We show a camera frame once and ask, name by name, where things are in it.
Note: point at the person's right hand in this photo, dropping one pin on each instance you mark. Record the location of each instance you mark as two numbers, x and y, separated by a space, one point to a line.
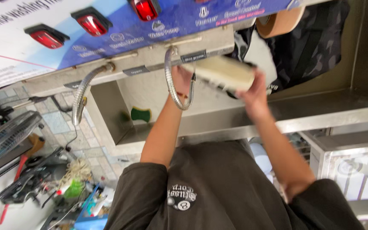
256 100

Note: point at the person's left hand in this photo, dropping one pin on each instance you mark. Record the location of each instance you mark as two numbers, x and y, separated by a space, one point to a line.
181 80

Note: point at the person's right fingers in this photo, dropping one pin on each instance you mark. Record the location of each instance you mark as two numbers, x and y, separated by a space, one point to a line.
259 83

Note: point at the black shoe with white sole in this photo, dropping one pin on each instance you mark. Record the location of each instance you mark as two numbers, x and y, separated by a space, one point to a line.
224 74

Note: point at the stainless steel sink basin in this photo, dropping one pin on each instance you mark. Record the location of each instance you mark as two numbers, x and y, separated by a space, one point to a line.
222 121

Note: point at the brown tape roll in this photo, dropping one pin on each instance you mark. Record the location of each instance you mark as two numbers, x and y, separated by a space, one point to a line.
279 23

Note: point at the dark camouflage cloth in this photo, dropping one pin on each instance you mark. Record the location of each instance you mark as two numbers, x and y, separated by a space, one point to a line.
311 44

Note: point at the black label plate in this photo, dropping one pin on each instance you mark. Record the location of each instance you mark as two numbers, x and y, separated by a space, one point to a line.
193 56
135 70

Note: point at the pale blue container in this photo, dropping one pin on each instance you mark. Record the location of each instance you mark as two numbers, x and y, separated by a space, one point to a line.
262 158

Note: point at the person's black t-shirt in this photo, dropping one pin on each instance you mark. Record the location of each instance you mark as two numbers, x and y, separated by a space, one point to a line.
222 191

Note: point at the green sponge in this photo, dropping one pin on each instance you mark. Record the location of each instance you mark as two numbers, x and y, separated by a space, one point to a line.
141 114

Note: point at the steel and glass cabinet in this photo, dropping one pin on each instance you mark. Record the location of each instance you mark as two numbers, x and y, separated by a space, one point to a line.
350 172

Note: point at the blue and white control panel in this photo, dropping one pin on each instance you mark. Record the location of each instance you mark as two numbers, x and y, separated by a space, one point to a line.
133 35

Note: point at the blue plastic crate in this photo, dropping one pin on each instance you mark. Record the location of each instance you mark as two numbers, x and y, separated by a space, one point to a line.
91 217

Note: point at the heap of tools and clutter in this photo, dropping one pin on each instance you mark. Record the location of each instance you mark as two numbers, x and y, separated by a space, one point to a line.
46 188

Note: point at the red rocker switch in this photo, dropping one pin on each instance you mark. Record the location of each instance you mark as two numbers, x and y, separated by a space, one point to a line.
145 9
47 37
92 23

